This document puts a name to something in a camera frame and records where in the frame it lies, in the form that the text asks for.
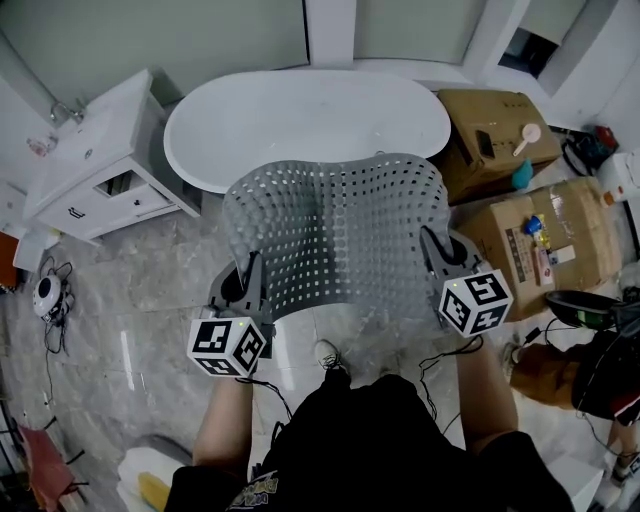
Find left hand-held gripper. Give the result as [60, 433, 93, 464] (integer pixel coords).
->
[187, 251, 276, 380]

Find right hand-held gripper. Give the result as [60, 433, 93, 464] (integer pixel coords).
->
[419, 225, 515, 339]

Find grey perforated bath mat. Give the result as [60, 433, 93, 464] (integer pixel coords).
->
[221, 152, 452, 324]

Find person's right forearm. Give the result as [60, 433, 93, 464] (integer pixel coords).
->
[456, 337, 519, 456]

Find person's left forearm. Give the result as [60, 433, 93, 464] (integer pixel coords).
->
[192, 375, 254, 469]

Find pink tube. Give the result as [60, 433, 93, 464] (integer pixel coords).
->
[532, 244, 557, 288]

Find teal plastic bottle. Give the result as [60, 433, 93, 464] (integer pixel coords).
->
[512, 158, 536, 191]

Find person's left shoe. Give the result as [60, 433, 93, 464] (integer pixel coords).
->
[313, 338, 347, 372]

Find small white box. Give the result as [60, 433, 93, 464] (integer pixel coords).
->
[547, 245, 577, 267]

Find large taped cardboard box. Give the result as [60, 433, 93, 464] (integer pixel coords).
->
[457, 177, 624, 324]

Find plain cardboard box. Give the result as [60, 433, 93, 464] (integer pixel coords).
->
[435, 88, 563, 207]

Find white vanity cabinet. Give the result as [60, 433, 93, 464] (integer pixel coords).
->
[22, 68, 204, 247]

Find green and white bathtub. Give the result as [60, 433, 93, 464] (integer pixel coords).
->
[163, 69, 453, 197]

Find white round device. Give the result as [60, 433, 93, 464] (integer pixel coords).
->
[33, 275, 64, 318]

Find white round stool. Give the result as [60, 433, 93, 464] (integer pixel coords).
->
[117, 443, 194, 512]

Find red and black tool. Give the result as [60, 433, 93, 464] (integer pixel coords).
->
[593, 124, 619, 150]

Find person's black clothing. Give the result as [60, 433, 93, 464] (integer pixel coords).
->
[171, 368, 576, 512]

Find white storage box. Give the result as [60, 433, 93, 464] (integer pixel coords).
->
[0, 179, 62, 274]

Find yellow cloth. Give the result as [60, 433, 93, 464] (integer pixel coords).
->
[137, 472, 172, 512]

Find orange box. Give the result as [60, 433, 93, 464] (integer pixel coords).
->
[0, 232, 24, 287]

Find small pink bottle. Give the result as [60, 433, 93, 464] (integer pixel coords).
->
[27, 133, 59, 159]

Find chrome faucet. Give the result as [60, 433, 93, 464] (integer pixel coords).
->
[49, 98, 87, 127]

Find white square box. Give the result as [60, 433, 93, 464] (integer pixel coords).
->
[546, 451, 607, 512]

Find red folding chair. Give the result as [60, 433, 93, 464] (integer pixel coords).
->
[13, 423, 89, 509]

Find raised grey roller blind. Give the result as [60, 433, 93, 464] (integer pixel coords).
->
[519, 0, 587, 42]

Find wide grey roller blind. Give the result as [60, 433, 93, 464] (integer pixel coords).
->
[0, 0, 309, 76]

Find left hand-held gripper cable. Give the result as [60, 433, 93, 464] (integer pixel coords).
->
[234, 375, 294, 427]

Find hand-held gripper cable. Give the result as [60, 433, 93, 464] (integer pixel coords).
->
[417, 336, 484, 437]
[234, 375, 294, 427]

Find right hand-held gripper cable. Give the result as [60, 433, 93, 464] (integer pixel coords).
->
[417, 336, 484, 437]

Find black device cables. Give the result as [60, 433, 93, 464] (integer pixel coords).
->
[39, 256, 77, 357]

